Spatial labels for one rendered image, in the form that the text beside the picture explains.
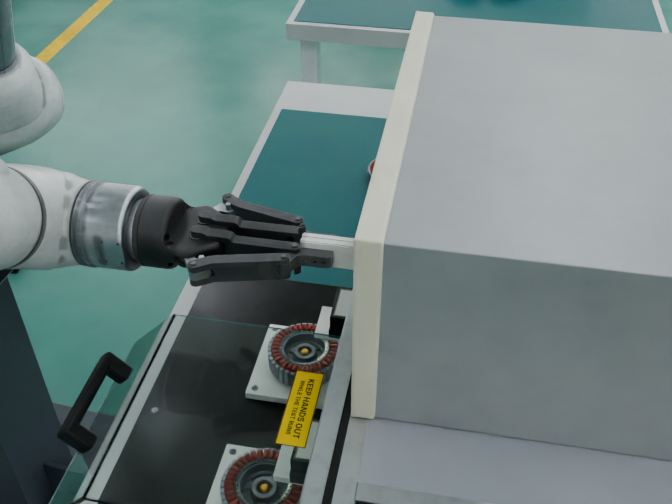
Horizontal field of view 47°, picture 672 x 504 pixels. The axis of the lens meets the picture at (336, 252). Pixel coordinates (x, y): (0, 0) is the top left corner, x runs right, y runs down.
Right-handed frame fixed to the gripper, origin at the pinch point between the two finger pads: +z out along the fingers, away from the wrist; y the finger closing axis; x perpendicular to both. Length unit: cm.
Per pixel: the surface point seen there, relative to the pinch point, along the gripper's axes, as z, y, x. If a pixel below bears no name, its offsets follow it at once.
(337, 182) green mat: -13, -75, -43
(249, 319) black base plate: -20, -30, -41
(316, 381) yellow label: -0.8, 6.9, -11.7
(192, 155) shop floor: -94, -191, -118
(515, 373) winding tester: 17.5, 14.5, 1.5
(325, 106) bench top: -22, -107, -43
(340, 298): -3.3, -21.2, -26.2
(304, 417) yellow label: -1.0, 11.7, -11.8
